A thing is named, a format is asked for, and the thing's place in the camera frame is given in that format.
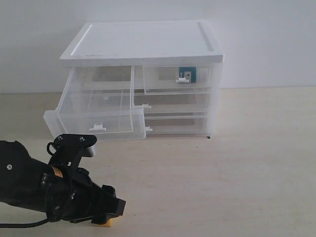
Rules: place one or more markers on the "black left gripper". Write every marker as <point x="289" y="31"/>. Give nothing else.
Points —
<point x="79" y="200"/>

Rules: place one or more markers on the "yellow sponge block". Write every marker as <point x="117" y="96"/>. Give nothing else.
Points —
<point x="108" y="223"/>

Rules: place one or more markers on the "white capped teal bottle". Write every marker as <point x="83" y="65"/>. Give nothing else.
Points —
<point x="192" y="75"/>

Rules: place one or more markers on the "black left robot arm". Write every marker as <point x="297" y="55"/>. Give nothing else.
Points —
<point x="20" y="177"/>

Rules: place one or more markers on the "white plastic drawer cabinet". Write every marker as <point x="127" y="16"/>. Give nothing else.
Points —
<point x="142" y="44"/>

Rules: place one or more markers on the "clear bottom wide drawer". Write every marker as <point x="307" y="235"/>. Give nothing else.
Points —
<point x="169" y="125"/>

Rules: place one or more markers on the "clear wide drawer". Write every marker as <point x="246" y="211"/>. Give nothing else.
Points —
<point x="173" y="103"/>
<point x="169" y="125"/>

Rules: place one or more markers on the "clear middle wide drawer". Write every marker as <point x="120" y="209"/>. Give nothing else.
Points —
<point x="173" y="103"/>

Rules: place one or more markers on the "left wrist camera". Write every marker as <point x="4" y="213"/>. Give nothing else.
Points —
<point x="68" y="149"/>

